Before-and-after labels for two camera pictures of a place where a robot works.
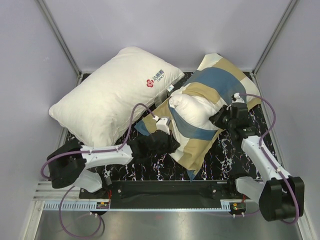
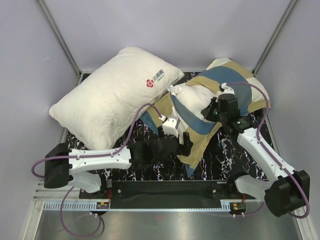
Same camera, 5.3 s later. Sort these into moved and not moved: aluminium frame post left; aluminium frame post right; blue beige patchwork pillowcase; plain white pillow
Moved: blue beige patchwork pillowcase
Not moved: plain white pillow; aluminium frame post left; aluminium frame post right
